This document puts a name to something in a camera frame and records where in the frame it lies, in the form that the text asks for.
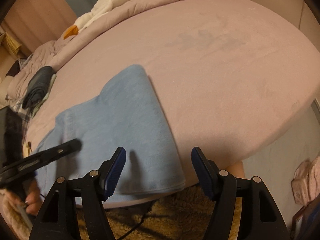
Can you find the person's left hand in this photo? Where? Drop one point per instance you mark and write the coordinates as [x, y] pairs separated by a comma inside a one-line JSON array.
[[31, 200]]

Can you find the dark clothing pile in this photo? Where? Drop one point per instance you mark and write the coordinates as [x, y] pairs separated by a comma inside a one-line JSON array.
[[15, 70]]

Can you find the cream cartoon print shirt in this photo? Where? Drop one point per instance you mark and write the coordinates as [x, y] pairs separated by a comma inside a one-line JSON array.
[[27, 148]]

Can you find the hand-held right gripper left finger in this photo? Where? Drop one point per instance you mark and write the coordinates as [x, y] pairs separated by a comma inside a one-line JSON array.
[[113, 172]]

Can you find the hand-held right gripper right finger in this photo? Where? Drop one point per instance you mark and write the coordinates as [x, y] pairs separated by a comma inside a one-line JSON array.
[[203, 172]]

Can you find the light blue denim pants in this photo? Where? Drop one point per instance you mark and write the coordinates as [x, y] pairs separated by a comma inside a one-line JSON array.
[[130, 135]]

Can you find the white goose plush toy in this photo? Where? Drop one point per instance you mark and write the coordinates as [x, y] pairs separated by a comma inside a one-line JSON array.
[[110, 2]]

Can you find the yellow pleated fabric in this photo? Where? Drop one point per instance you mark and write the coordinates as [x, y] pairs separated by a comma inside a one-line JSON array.
[[11, 42]]

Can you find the pink curtain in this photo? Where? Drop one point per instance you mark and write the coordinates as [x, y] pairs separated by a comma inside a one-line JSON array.
[[37, 12]]

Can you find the plaid pillow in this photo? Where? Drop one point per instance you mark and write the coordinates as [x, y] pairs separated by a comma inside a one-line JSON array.
[[21, 107]]

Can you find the tan shaggy rug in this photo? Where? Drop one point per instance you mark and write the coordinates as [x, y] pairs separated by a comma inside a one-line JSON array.
[[170, 220]]

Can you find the pink cloth bag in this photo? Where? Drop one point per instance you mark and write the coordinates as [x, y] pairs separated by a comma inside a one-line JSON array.
[[306, 180]]

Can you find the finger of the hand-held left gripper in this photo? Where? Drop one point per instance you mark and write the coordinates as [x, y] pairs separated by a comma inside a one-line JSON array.
[[60, 151]]

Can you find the folded dark blue jeans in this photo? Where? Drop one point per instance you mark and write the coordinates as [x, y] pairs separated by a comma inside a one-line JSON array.
[[37, 87]]

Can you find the dark framed box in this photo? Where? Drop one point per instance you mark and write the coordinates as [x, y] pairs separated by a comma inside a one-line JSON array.
[[308, 222]]

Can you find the pink duvet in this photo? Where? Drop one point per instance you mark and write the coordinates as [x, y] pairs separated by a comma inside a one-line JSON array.
[[150, 5]]

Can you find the bed with pink sheet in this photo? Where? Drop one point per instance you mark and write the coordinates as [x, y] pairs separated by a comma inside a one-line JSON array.
[[225, 80]]

